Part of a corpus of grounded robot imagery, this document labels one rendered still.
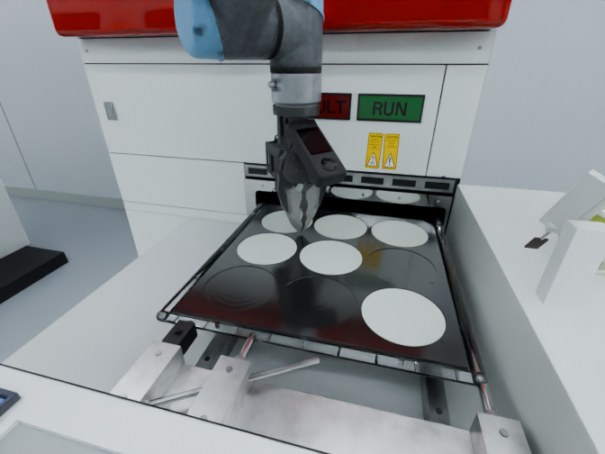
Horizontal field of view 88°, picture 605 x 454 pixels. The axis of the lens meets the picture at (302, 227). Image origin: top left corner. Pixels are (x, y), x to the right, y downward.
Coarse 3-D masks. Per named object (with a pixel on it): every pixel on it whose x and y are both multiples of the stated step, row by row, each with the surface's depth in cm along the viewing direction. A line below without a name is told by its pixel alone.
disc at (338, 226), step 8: (328, 216) 64; (336, 216) 64; (344, 216) 64; (320, 224) 60; (328, 224) 60; (336, 224) 60; (344, 224) 60; (352, 224) 60; (360, 224) 60; (320, 232) 58; (328, 232) 58; (336, 232) 58; (344, 232) 58; (352, 232) 58; (360, 232) 58
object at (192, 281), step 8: (256, 208) 66; (248, 216) 63; (240, 224) 60; (232, 232) 57; (240, 232) 58; (232, 240) 55; (224, 248) 53; (216, 256) 50; (208, 264) 48; (200, 272) 46; (192, 280) 45; (184, 288) 43; (176, 296) 41; (184, 296) 42; (168, 304) 40; (176, 304) 41; (160, 312) 39
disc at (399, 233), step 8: (376, 224) 60; (384, 224) 60; (392, 224) 60; (400, 224) 60; (408, 224) 60; (376, 232) 58; (384, 232) 58; (392, 232) 58; (400, 232) 58; (408, 232) 58; (416, 232) 58; (424, 232) 58; (384, 240) 55; (392, 240) 55; (400, 240) 55; (408, 240) 55; (416, 240) 55; (424, 240) 55
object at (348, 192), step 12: (252, 180) 71; (264, 180) 70; (252, 192) 72; (336, 192) 67; (348, 192) 67; (360, 192) 66; (372, 192) 65; (384, 192) 65; (396, 192) 64; (408, 192) 64; (420, 192) 64; (252, 204) 74; (420, 204) 64; (432, 204) 63; (444, 204) 63; (444, 216) 65; (444, 228) 65
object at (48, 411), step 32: (0, 384) 24; (32, 384) 24; (64, 384) 24; (32, 416) 22; (64, 416) 22; (96, 416) 22; (128, 416) 22; (160, 416) 22; (0, 448) 20; (32, 448) 20; (64, 448) 20; (96, 448) 20; (128, 448) 20; (160, 448) 20; (192, 448) 20; (224, 448) 20; (256, 448) 20; (288, 448) 20
